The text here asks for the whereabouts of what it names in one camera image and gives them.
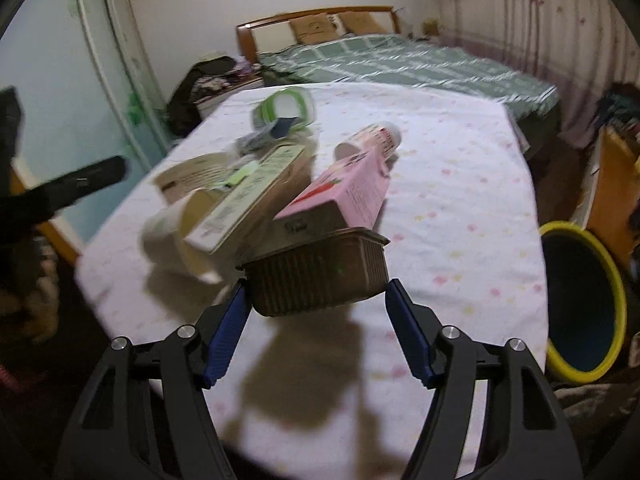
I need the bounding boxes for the white paper cup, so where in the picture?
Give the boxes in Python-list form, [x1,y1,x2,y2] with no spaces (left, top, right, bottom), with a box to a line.
[141,187,226,283]

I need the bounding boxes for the pale pink curtains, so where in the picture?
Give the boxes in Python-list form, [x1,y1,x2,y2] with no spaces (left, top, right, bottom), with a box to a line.
[430,0,640,146]

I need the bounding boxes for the pink tube bottle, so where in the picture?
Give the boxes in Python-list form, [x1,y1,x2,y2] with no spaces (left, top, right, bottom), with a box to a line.
[333,122,403,163]

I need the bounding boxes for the clear plastic cup green label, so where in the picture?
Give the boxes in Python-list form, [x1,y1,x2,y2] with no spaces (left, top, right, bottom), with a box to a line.
[250,86,317,136]

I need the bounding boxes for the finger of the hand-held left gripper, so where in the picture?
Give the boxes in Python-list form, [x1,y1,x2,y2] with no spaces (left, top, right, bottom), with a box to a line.
[30,155,128,221]

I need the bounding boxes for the light green carton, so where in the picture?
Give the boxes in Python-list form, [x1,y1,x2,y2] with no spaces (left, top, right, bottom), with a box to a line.
[222,162,261,191]

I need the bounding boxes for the pink carton box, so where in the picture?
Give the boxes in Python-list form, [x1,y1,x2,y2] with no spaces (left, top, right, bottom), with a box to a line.
[274,149,391,235]

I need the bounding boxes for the long white cardboard box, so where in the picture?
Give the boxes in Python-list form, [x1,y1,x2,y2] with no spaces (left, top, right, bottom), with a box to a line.
[184,144,312,255]

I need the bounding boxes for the white dotted tablecloth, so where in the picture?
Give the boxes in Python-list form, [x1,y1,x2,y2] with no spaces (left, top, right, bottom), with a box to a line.
[75,82,551,478]

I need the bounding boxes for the orange cardboard box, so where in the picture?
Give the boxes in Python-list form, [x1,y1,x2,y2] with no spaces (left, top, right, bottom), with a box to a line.
[575,125,640,271]

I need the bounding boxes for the green plaid bed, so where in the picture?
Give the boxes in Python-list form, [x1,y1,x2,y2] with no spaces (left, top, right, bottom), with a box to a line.
[257,34,560,111]

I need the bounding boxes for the pale blue wardrobe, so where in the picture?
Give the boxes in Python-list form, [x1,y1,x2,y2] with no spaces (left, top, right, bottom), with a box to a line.
[0,0,173,261]

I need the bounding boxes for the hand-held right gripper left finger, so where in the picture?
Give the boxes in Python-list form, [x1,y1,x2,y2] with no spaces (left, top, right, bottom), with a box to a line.
[59,279,248,480]

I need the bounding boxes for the brown pillow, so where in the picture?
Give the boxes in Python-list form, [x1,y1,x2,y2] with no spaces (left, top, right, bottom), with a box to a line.
[339,10,388,36]
[289,15,341,45]

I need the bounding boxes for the dark clothes pile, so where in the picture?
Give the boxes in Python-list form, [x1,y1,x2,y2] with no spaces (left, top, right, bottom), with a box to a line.
[166,56,261,136]

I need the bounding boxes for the blue white foil packet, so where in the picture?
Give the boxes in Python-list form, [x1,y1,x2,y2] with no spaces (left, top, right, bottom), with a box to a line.
[235,116,301,157]

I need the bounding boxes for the yellow rimmed trash bin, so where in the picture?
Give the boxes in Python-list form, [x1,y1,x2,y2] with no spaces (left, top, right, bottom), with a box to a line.
[539,221,628,386]

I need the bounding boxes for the dark clothes heap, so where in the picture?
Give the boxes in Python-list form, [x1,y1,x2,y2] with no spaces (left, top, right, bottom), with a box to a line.
[595,82,640,136]

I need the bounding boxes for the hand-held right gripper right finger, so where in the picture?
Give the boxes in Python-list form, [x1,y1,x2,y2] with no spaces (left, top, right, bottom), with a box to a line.
[384,278,586,480]

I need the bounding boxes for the wooden headboard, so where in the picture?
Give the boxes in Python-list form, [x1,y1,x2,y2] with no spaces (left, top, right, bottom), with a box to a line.
[236,6,401,63]

